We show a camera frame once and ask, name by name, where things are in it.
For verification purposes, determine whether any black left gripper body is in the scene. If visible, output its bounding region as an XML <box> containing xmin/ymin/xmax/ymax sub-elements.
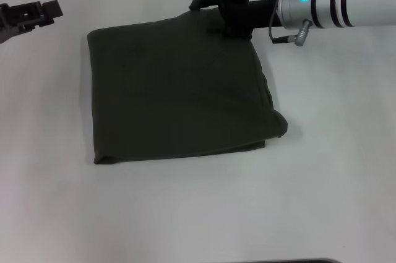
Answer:
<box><xmin>0</xmin><ymin>3</ymin><xmax>24</xmax><ymax>45</ymax></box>

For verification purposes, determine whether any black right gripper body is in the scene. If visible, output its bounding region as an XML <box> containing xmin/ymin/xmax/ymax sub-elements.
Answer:
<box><xmin>220</xmin><ymin>0</ymin><xmax>283</xmax><ymax>40</ymax></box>

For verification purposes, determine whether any dark green printed t-shirt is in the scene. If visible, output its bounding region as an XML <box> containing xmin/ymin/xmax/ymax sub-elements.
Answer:
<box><xmin>86</xmin><ymin>8</ymin><xmax>289</xmax><ymax>165</ymax></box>

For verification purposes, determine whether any dark flat object edge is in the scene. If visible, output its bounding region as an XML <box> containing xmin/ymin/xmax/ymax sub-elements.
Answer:
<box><xmin>265</xmin><ymin>258</ymin><xmax>337</xmax><ymax>263</ymax></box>

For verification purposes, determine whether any right arm silver cable plug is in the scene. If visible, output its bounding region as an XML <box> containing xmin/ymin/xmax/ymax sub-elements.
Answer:
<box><xmin>267</xmin><ymin>0</ymin><xmax>313</xmax><ymax>48</ymax></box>

